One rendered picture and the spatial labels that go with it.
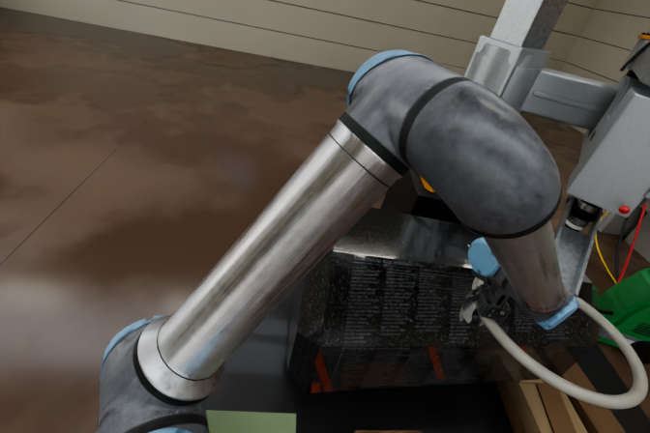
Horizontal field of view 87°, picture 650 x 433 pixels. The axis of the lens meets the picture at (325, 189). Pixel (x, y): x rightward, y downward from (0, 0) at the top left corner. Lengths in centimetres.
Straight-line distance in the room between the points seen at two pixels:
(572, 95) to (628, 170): 64
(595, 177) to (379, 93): 133
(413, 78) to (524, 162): 14
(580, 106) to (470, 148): 185
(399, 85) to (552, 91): 176
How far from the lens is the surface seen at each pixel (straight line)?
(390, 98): 41
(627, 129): 162
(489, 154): 36
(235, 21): 733
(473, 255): 92
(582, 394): 115
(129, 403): 64
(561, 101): 215
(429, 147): 36
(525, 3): 205
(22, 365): 216
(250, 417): 89
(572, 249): 169
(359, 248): 135
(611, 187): 168
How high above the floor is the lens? 170
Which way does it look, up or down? 33 degrees down
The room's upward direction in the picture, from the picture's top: 13 degrees clockwise
